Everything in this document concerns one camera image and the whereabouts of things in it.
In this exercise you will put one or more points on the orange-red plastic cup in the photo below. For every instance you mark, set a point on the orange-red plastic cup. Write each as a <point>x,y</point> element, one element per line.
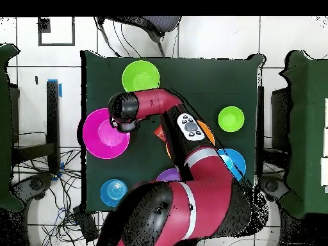
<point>160,132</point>

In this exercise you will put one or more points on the large pink bowl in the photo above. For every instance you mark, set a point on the large pink bowl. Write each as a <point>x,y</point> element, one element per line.
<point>102,141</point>

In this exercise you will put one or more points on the medium green bowl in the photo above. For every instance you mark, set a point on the medium green bowl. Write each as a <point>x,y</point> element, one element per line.
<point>139,75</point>

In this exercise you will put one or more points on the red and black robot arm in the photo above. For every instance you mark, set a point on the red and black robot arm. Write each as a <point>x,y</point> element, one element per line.
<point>205,192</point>

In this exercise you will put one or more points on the purple bowl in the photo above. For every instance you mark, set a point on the purple bowl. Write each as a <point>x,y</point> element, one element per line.
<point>169,175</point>

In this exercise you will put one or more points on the large orange bowl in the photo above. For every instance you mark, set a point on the large orange bowl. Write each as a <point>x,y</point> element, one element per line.
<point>208,133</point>

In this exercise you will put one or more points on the small green bowl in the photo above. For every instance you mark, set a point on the small green bowl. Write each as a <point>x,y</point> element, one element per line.
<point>231,119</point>

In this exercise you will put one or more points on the dark green tablecloth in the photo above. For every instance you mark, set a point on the dark green tablecloth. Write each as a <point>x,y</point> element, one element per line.
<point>205,77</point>

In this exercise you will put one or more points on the small blue bowl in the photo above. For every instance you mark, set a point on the small blue bowl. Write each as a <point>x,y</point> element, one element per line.
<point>112,193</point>

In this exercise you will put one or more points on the large blue bowl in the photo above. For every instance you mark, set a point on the large blue bowl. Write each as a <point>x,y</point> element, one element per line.
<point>237,164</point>

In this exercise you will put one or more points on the grey mesh office chair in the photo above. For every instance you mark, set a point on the grey mesh office chair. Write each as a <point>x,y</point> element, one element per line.
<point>164,23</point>

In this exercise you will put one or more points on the black metal stand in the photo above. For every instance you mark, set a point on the black metal stand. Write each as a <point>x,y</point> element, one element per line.
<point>279,115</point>
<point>52,115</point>

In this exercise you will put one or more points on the blue floor tape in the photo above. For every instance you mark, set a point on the blue floor tape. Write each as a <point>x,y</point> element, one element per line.
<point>60,89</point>

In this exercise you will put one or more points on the black power strip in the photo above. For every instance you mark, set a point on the black power strip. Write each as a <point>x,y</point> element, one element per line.
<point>87,225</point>

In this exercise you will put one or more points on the green cloth side table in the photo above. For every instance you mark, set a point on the green cloth side table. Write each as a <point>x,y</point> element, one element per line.
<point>307,128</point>
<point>5,128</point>

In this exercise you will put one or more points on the black square floor frame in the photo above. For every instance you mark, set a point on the black square floor frame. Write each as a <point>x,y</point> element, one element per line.
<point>56,44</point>

